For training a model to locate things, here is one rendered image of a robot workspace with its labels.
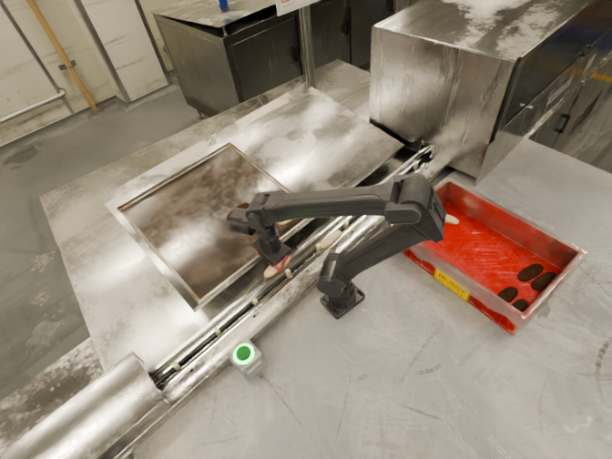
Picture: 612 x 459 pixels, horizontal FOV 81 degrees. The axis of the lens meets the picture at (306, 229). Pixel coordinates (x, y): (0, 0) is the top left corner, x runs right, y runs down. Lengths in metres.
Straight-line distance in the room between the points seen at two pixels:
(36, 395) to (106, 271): 0.42
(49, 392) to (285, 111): 1.32
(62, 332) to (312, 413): 1.87
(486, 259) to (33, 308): 2.55
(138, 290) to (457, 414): 1.03
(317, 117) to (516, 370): 1.19
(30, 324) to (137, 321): 1.53
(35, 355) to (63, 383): 1.30
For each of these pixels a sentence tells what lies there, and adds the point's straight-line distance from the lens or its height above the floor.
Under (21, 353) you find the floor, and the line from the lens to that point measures 2.69.
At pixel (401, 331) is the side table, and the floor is 0.82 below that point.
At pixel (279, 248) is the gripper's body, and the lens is 1.02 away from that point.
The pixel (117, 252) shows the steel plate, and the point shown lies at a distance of 1.53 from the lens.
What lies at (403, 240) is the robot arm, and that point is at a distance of 0.83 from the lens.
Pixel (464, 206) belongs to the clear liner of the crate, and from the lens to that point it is 1.40.
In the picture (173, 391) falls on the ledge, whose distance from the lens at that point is 1.09.
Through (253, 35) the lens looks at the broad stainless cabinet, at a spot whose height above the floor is 0.88.
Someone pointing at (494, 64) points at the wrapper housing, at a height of 1.28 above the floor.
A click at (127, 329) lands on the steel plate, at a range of 1.30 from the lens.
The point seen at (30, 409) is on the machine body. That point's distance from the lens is 1.35.
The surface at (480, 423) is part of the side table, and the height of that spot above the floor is 0.82.
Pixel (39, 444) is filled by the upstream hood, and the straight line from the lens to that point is 1.16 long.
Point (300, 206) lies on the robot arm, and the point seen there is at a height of 1.23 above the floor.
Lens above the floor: 1.81
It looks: 48 degrees down
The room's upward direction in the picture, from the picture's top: 9 degrees counter-clockwise
